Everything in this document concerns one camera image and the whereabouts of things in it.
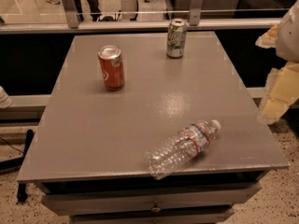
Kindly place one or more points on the white green soda can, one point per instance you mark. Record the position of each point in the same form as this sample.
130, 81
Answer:
176, 36

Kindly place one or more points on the round metal drawer knob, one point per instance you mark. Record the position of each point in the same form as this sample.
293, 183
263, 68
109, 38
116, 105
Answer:
155, 208

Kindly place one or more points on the clear plastic water bottle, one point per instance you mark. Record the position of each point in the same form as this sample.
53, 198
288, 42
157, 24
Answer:
179, 149

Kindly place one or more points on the person in dark trousers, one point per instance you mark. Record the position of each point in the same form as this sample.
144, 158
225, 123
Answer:
94, 9

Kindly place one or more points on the white object at left edge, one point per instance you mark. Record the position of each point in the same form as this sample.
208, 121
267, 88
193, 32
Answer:
5, 100

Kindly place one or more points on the grey cabinet with drawers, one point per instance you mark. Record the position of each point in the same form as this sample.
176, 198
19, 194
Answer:
88, 152

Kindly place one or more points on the yellowish foam padded gripper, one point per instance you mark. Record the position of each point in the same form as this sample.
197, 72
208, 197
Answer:
289, 39

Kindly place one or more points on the orange soda can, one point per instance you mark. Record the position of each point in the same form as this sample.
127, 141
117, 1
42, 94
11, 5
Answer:
110, 58

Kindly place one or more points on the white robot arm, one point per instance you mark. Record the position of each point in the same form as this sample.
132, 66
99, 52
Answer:
284, 37

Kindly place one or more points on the metal glass railing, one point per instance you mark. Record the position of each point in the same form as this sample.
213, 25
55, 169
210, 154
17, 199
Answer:
41, 17

